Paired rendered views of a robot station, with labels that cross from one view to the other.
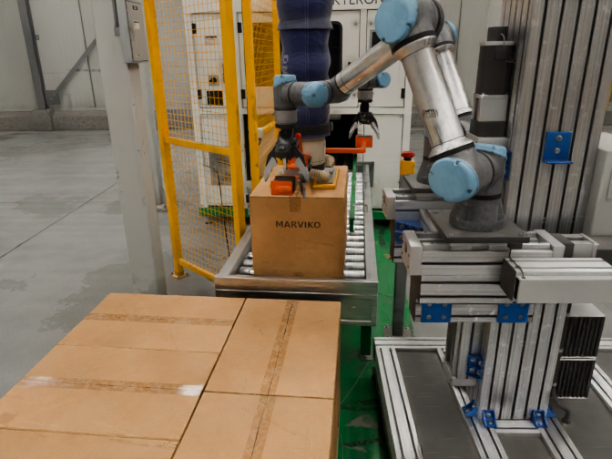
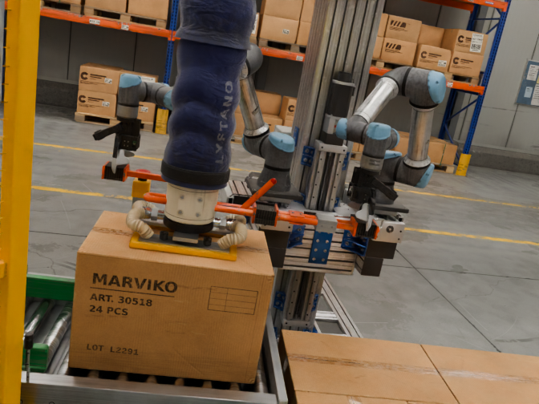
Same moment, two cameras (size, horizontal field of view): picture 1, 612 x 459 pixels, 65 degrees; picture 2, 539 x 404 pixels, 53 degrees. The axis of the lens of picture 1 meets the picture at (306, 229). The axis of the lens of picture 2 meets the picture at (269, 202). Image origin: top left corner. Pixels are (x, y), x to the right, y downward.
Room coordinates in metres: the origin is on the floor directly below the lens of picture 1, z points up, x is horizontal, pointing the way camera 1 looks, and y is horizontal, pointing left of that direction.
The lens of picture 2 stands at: (2.38, 1.72, 1.62)
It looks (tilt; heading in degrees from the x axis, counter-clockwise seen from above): 16 degrees down; 256
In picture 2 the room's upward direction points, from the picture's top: 10 degrees clockwise
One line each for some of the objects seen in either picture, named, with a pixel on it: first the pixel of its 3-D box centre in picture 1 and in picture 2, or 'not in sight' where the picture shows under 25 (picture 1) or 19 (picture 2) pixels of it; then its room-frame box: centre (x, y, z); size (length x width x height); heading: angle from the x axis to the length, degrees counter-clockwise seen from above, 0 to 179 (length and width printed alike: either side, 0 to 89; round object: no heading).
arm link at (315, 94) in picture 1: (311, 94); (381, 138); (1.57, -0.02, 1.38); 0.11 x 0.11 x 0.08; 48
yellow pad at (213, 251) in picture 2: not in sight; (184, 241); (2.22, 0.09, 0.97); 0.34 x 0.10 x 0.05; 173
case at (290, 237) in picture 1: (304, 219); (175, 292); (2.22, 0.01, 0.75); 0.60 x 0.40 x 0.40; 174
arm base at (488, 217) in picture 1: (477, 206); (379, 189); (1.31, -0.49, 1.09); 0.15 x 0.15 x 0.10
